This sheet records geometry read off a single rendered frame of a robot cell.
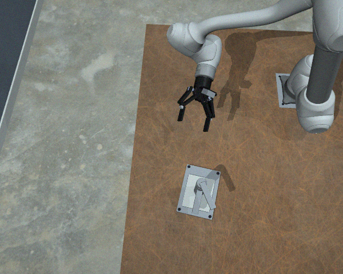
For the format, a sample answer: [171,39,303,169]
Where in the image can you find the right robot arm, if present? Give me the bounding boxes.
[166,0,343,134]

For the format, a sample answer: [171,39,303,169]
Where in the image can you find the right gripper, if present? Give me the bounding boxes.
[177,76,215,132]

